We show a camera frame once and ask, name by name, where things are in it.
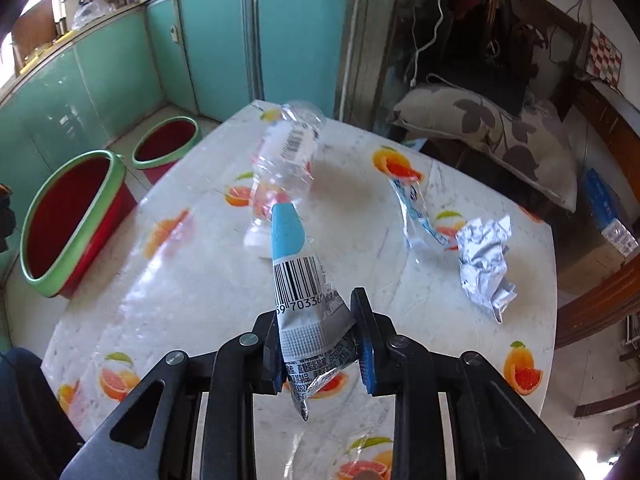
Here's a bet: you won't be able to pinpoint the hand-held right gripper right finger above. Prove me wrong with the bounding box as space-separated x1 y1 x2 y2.
350 287 586 480

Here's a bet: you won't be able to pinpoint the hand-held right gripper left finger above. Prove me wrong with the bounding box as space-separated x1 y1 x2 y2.
60 310 284 480

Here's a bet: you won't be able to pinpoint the large red green-rimmed bucket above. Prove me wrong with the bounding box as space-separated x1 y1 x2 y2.
19 150 138 300

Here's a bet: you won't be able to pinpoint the blue white barcode wrapper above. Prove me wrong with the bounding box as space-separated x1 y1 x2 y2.
270 202 361 423

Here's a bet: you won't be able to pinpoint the small patterned table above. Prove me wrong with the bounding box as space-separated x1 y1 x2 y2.
42 101 556 480

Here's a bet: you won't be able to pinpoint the crumpled silver foil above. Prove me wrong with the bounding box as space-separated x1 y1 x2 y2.
456 215 518 325

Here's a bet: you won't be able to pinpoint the clear blue plastic wrapper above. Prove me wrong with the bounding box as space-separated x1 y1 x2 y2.
389 175 458 253

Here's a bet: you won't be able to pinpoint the small red green-rimmed bucket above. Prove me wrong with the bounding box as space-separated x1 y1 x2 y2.
131 116 202 186

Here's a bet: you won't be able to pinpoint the person's dark trousers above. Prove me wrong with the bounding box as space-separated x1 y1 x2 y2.
0 347 86 480

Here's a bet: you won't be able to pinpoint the brown cutting board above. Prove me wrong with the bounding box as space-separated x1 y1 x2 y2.
11 2 57 61

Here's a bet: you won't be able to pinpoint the clear plastic bottle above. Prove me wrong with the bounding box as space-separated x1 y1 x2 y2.
243 100 327 261

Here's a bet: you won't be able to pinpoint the clear plastic bag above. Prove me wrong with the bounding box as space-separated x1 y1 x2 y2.
72 0 118 28

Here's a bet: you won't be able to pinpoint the floral cushion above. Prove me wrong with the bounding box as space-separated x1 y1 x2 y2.
390 83 578 212

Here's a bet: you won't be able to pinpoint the teal lower cabinets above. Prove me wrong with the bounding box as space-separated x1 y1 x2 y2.
0 0 351 281

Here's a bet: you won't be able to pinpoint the blue box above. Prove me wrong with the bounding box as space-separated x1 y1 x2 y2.
582 167 640 256

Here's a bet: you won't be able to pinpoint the black cloth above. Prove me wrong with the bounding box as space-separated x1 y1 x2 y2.
425 35 531 106

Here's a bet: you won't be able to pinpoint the wooden desk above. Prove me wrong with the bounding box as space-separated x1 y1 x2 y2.
550 75 640 351

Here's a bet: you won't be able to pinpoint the red white checkered board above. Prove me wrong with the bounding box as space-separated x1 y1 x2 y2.
582 22 623 86

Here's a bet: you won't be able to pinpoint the dark wooden chair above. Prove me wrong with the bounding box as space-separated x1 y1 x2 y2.
395 0 591 171

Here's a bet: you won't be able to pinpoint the white cable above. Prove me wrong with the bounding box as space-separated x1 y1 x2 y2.
409 0 456 88

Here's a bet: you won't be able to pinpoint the silver door frame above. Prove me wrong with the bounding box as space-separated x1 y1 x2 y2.
340 0 416 131

